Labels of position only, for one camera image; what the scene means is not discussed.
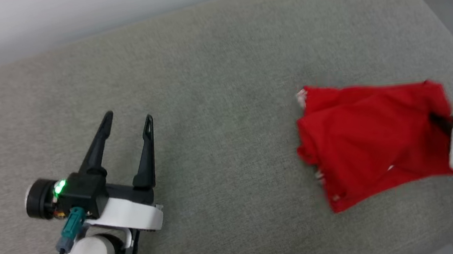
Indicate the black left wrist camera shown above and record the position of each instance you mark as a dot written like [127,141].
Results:
[84,192]

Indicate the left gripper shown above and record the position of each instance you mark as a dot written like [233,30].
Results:
[130,213]

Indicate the red basketball jersey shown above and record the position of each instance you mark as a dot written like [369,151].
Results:
[371,141]

